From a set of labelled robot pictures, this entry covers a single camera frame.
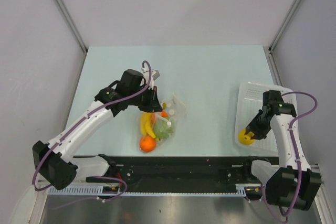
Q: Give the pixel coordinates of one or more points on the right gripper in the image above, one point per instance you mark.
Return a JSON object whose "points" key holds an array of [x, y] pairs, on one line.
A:
{"points": [[259, 134]]}

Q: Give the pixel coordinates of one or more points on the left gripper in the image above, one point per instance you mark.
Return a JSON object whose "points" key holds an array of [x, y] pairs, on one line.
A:
{"points": [[153, 105]]}

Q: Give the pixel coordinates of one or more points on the yellow fake bell pepper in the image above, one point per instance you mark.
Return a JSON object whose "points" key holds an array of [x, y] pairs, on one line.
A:
{"points": [[245, 137]]}

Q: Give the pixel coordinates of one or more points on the clear zip top bag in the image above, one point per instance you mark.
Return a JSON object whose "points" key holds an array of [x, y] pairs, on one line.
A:
{"points": [[177, 111]]}

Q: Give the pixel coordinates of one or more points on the green fake cabbage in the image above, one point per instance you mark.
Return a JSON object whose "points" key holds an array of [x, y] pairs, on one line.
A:
{"points": [[163, 129]]}

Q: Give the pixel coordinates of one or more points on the yellow fake banana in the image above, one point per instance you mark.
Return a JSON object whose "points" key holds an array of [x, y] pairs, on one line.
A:
{"points": [[146, 125]]}

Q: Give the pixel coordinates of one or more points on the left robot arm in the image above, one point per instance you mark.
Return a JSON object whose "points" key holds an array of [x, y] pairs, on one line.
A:
{"points": [[56, 161]]}

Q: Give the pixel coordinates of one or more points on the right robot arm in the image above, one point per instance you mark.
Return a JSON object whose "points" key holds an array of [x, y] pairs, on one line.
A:
{"points": [[293, 185]]}

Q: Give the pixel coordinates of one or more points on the white perforated plastic basket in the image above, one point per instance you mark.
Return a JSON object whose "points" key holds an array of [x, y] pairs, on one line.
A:
{"points": [[251, 112]]}

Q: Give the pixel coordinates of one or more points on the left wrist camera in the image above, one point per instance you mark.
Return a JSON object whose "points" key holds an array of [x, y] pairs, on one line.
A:
{"points": [[149, 77]]}

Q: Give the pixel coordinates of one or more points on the white slotted cable duct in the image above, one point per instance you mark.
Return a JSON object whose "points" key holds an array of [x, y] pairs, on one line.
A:
{"points": [[233, 190]]}

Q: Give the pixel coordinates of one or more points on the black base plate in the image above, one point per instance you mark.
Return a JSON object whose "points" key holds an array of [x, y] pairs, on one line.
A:
{"points": [[184, 173]]}

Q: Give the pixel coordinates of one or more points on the right aluminium frame post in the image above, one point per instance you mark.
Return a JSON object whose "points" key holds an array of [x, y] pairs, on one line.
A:
{"points": [[284, 25]]}

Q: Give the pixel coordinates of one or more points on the aluminium frame post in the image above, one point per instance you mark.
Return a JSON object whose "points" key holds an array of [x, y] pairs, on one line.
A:
{"points": [[284, 25], [61, 6]]}

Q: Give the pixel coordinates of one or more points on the left aluminium frame post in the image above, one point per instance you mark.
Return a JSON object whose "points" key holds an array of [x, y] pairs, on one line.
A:
{"points": [[61, 6]]}

